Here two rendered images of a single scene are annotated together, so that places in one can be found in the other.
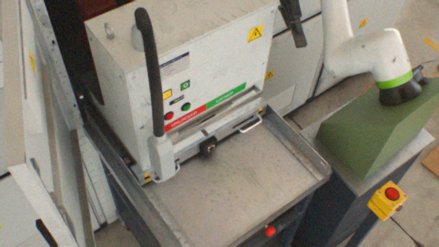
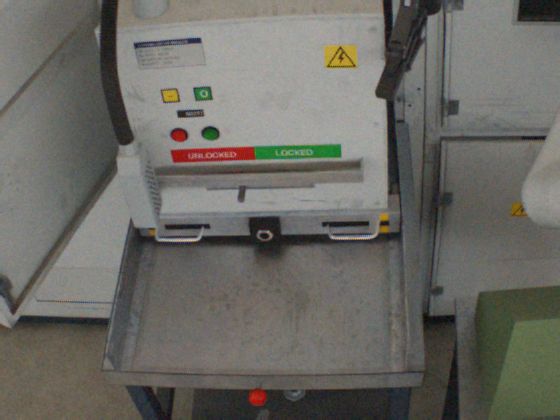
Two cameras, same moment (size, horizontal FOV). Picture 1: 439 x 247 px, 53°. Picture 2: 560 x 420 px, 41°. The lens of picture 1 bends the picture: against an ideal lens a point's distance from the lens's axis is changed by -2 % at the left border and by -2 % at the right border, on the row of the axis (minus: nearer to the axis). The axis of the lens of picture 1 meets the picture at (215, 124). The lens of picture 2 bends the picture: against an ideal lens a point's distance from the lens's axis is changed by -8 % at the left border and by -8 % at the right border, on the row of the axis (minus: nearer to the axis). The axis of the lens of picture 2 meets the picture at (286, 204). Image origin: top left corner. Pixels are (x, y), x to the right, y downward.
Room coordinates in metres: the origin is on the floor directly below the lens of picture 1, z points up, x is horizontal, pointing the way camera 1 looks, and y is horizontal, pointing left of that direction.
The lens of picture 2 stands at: (0.17, -0.80, 2.11)
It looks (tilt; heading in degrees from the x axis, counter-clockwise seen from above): 47 degrees down; 48
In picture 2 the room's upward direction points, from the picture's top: 8 degrees counter-clockwise
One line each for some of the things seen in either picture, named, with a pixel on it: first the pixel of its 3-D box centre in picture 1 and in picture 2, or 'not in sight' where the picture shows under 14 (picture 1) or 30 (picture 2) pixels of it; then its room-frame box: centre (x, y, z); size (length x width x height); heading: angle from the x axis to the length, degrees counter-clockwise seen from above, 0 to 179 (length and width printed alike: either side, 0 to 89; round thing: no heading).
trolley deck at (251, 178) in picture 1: (204, 152); (269, 244); (0.88, 0.04, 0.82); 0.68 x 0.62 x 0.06; 39
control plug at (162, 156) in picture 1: (160, 154); (139, 182); (0.69, 0.15, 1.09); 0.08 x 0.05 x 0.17; 39
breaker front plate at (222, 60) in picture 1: (206, 94); (250, 129); (0.87, 0.03, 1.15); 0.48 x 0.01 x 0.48; 129
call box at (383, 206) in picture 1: (387, 200); not in sight; (0.71, -0.59, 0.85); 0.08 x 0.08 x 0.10; 39
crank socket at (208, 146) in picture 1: (208, 145); (264, 230); (0.86, 0.02, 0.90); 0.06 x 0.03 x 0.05; 129
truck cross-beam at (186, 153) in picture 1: (202, 138); (266, 216); (0.89, 0.04, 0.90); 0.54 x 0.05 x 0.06; 129
